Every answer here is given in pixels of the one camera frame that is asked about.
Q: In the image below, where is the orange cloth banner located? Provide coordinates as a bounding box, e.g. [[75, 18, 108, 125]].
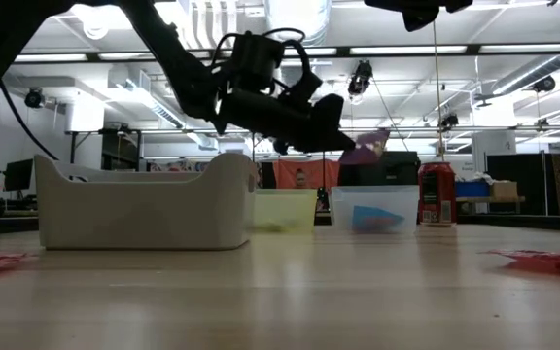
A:
[[272, 158, 342, 191]]

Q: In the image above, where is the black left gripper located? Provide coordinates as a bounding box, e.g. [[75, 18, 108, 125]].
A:
[[216, 72, 357, 156]]

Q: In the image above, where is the small black monitor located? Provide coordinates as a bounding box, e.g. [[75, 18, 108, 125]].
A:
[[3, 158, 35, 193]]

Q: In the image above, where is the person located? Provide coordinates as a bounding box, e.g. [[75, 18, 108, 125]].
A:
[[292, 167, 310, 190]]

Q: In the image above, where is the cardboard box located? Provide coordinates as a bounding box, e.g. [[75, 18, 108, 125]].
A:
[[489, 179, 519, 199]]

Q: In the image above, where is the grey plastic bin with handles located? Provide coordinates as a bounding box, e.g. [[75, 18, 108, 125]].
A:
[[34, 153, 260, 252]]

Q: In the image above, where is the red soda can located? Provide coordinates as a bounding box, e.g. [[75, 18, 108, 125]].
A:
[[417, 161, 458, 228]]

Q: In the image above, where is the clear plastic bin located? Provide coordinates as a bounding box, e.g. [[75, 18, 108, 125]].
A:
[[329, 184, 421, 234]]

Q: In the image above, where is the yellow translucent plastic bin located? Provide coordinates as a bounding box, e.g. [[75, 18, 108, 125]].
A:
[[253, 188, 319, 233]]

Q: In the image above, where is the black ceiling spotlight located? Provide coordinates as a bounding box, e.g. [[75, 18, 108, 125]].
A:
[[23, 87, 47, 110], [347, 60, 374, 97], [532, 75, 557, 94]]

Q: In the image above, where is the large black monitor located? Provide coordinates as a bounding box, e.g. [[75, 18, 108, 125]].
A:
[[356, 150, 421, 187]]

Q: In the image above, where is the wooden side table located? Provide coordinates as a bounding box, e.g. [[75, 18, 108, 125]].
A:
[[454, 195, 527, 215]]

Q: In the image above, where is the blue candy packet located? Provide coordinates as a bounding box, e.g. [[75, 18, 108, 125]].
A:
[[351, 204, 406, 232]]

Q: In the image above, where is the purple candy packet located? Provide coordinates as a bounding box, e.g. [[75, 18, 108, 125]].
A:
[[337, 128, 392, 166]]

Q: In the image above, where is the black room divider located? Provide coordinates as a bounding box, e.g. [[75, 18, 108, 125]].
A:
[[486, 153, 553, 215]]

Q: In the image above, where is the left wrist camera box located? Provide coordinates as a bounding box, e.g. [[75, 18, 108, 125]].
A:
[[230, 31, 286, 93]]

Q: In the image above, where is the blue storage bin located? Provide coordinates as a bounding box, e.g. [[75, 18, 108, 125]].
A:
[[454, 179, 491, 198]]

